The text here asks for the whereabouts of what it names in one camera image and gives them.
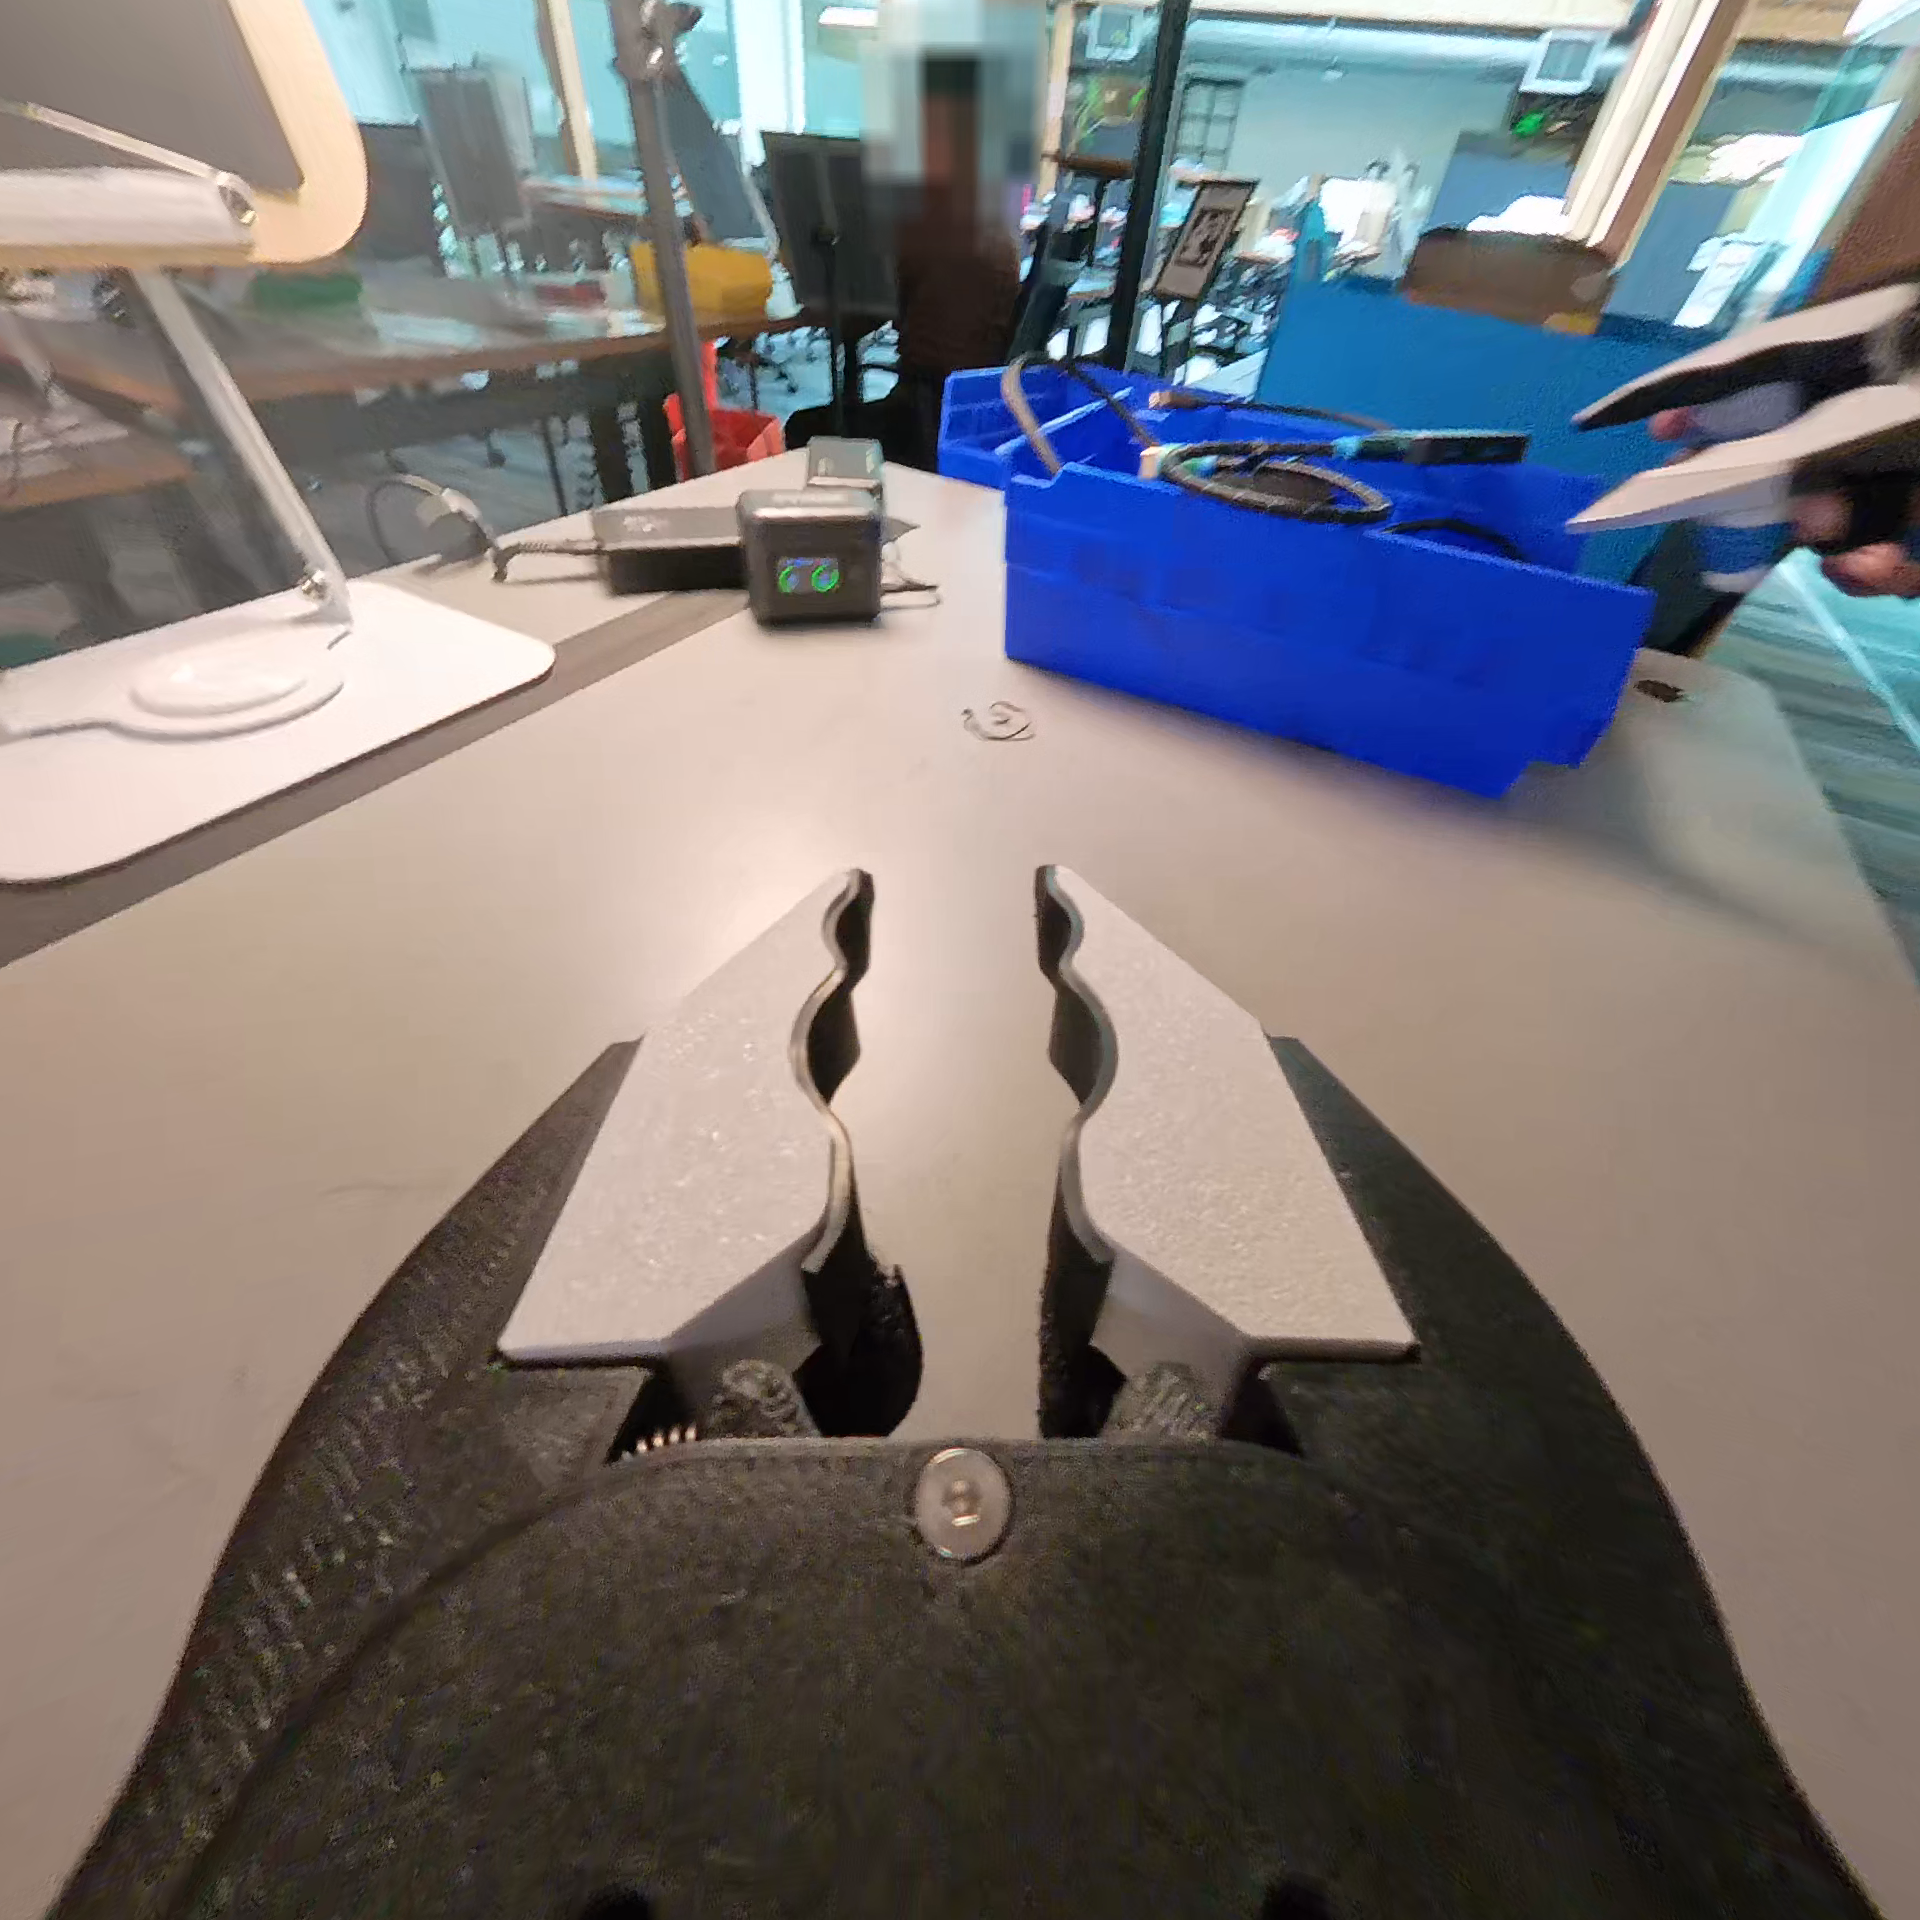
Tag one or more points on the silver stand pole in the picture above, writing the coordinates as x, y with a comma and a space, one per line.
674, 224

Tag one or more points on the black light stand pole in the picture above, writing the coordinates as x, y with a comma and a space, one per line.
1149, 182

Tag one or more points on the wooden support post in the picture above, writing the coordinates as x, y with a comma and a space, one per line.
1655, 122

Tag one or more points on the small yellow bin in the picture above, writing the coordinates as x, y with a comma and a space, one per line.
704, 277

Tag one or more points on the cardboard box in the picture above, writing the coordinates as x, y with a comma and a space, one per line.
1508, 277

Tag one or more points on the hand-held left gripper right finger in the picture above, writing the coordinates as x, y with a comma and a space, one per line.
1229, 1186

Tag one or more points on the framed fiducial marker sign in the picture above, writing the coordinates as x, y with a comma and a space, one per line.
1209, 239

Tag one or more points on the white base lamp stand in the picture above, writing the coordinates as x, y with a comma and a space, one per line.
451, 658

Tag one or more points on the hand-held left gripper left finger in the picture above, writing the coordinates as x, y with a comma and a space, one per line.
690, 1186

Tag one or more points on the small grey device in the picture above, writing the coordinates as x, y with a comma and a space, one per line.
841, 461

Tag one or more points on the black power bank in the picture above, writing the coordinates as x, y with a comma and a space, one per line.
812, 533

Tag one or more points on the red plastic bin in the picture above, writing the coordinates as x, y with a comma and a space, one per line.
725, 443

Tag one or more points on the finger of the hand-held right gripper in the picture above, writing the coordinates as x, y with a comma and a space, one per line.
1725, 471
1738, 359

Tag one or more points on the blue partition panel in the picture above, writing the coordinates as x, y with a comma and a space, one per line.
1423, 374

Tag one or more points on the large blue bin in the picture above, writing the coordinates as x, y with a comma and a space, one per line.
1275, 629

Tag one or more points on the computer monitor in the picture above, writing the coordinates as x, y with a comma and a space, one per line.
821, 224

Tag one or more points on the beige framed black panel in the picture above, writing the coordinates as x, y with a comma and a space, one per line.
151, 77

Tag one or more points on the person's right hand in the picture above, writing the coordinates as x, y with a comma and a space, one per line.
1878, 567

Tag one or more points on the wooden work table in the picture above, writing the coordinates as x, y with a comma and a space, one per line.
496, 338

